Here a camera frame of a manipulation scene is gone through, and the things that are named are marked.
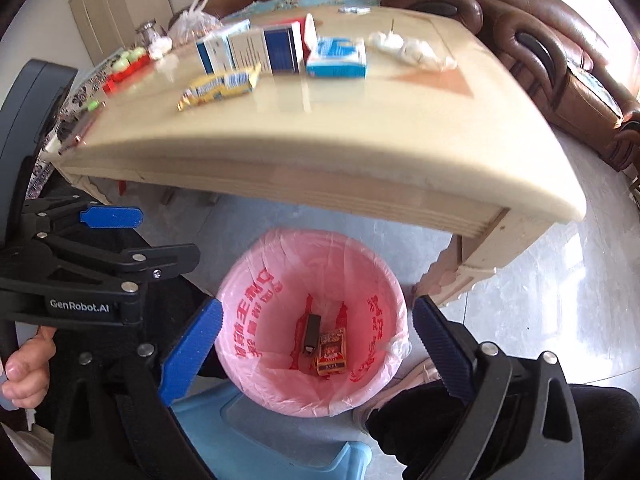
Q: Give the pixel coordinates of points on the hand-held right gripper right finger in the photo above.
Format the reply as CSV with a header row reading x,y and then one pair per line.
x,y
442,347

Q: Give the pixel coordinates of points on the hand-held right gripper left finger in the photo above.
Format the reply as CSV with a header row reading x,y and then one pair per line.
x,y
192,350

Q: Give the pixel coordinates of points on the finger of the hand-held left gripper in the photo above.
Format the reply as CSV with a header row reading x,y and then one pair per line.
x,y
112,216
150,259

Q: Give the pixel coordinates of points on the pink bag-lined trash bin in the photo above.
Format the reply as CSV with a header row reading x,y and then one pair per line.
x,y
260,360

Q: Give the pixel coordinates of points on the blue cloud print medicine box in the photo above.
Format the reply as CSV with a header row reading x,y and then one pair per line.
x,y
336,57

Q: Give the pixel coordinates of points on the person's left hand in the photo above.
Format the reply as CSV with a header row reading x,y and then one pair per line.
x,y
22,367

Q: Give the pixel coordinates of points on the colourful toy items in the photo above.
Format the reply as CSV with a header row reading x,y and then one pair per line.
x,y
75,95

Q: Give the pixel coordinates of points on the red cigarette box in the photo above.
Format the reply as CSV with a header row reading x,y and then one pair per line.
x,y
331,352

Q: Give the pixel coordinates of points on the red toy with green balls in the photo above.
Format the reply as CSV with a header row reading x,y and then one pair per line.
x,y
127,67

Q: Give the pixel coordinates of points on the light blue plastic stool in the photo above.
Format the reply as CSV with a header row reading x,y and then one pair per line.
x,y
265,440

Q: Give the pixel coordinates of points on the small black box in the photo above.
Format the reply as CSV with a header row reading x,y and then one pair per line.
x,y
311,335

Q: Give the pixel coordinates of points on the crumpled white tissue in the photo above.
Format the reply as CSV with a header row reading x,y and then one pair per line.
x,y
160,47
425,55

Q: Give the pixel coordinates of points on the small glass jar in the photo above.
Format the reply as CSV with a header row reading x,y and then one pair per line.
x,y
147,30

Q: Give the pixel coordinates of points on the beige cabinet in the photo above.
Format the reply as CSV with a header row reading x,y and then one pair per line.
x,y
120,5

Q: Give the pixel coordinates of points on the yellow snack wrapper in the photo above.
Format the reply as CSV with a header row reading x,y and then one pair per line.
x,y
220,87

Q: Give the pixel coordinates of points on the clear plastic bag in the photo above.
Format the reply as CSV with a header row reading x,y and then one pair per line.
x,y
192,22

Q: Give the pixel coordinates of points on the person's white garment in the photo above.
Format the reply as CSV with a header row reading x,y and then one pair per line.
x,y
20,437

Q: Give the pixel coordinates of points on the small blue white medicine box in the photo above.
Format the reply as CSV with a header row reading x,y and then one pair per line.
x,y
220,52

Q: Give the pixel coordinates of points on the beige coffee table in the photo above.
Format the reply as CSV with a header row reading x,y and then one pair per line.
x,y
325,120

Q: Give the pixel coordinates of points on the long blue white medicine box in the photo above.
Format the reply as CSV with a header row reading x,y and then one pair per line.
x,y
267,50

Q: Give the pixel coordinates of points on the red and white box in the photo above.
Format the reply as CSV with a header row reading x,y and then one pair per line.
x,y
309,35

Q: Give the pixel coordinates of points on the blue patterned sofa cloth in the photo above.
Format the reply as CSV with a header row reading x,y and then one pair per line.
x,y
300,1

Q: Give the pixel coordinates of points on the white tissue ball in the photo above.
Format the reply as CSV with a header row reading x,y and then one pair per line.
x,y
387,40

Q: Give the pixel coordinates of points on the brown leather sofa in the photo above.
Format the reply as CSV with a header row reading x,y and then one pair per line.
x,y
545,30

